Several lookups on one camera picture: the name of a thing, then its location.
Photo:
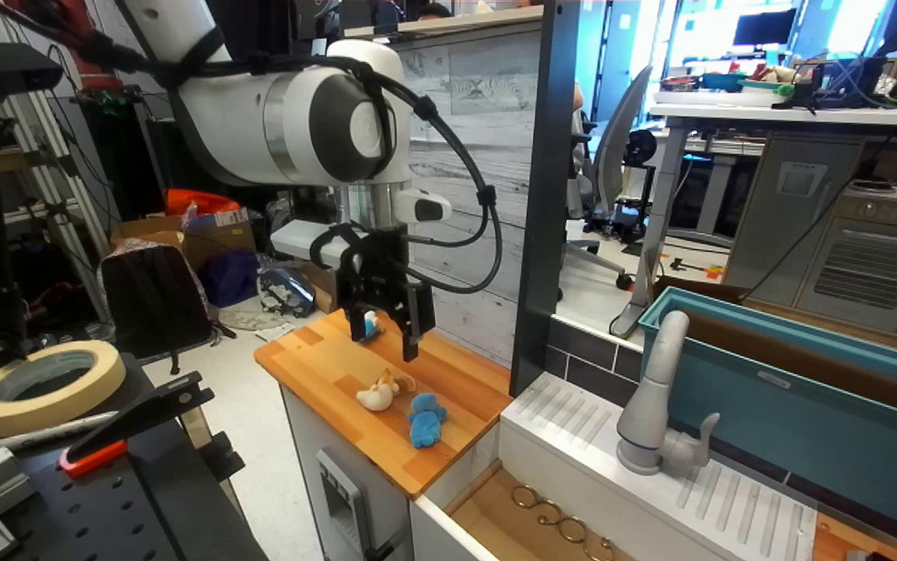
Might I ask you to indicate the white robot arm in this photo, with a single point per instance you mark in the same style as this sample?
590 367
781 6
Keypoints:
262 126

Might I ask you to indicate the black frame post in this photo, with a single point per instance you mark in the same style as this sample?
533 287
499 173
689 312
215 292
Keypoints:
548 206

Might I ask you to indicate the dark computer monitor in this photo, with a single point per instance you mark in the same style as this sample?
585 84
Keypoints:
765 25

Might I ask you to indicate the wooden doll counter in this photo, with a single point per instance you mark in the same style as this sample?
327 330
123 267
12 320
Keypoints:
366 415

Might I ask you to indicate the cardboard box with orange cloth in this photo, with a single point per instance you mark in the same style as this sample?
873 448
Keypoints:
202 222

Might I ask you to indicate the blue plush doll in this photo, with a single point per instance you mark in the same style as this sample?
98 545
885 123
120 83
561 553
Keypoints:
429 423

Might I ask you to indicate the white toy sink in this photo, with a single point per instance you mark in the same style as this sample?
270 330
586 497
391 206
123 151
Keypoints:
593 455

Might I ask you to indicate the grey plank pattern backboard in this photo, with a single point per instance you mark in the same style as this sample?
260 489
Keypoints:
476 126

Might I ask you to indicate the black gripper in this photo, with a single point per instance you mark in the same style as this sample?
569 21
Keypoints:
380 267

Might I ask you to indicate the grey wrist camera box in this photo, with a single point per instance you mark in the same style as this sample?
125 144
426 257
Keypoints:
310 241

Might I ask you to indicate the grey toy faucet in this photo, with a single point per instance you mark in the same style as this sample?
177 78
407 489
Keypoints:
653 405

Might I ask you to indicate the grey office chair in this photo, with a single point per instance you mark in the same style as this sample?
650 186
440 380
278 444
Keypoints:
615 144

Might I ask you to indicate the wooden stove counter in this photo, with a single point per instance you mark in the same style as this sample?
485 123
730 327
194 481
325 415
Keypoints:
873 543

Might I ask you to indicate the black clamp red tip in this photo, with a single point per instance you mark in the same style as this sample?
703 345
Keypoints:
147 408

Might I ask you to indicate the white rabbit doll blue clothes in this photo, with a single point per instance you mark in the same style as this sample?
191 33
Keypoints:
370 326

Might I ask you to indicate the white duck doll orange beak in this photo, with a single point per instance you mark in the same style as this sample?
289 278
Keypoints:
379 393

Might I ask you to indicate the blue bag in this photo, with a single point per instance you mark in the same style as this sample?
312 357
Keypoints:
233 278

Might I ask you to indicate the teal storage bin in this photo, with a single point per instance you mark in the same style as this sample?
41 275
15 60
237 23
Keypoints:
781 415

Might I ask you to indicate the white desk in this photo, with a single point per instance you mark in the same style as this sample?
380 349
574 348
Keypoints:
760 106

